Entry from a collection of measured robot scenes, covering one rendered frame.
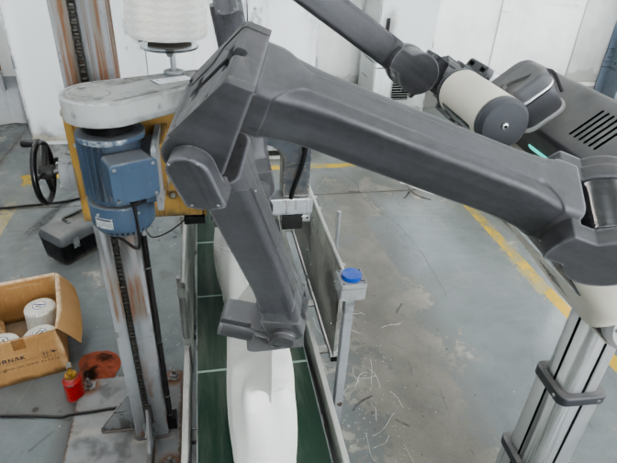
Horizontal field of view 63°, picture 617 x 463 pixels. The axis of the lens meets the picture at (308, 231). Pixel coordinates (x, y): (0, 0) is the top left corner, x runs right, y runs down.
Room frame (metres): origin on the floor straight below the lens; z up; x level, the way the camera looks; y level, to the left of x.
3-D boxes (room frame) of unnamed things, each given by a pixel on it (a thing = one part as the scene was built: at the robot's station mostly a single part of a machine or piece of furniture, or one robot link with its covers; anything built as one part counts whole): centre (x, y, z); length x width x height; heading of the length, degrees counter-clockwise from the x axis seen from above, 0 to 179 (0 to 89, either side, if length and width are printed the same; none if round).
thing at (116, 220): (1.07, 0.46, 1.21); 0.15 x 0.15 x 0.25
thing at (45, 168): (1.24, 0.73, 1.13); 0.18 x 0.11 x 0.18; 12
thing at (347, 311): (1.23, -0.14, 0.39); 0.03 x 0.03 x 0.78; 12
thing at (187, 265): (1.80, 0.51, 0.54); 1.05 x 0.02 x 0.41; 12
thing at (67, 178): (1.25, 0.66, 1.14); 0.11 x 0.06 x 0.11; 12
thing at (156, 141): (1.16, 0.39, 1.23); 0.28 x 0.07 x 0.16; 12
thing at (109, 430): (1.30, 0.68, 0.10); 0.50 x 0.42 x 0.20; 12
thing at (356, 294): (1.23, -0.14, 0.81); 0.08 x 0.08 x 0.06; 12
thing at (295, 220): (1.32, 0.04, 0.98); 0.09 x 0.05 x 0.05; 102
